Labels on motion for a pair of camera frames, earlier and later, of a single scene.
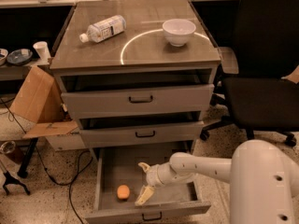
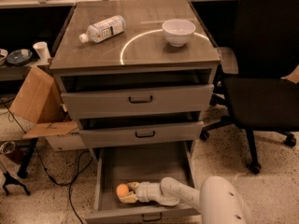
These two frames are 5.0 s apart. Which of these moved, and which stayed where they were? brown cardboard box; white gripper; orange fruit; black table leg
Moved: white gripper
Stayed: black table leg; orange fruit; brown cardboard box
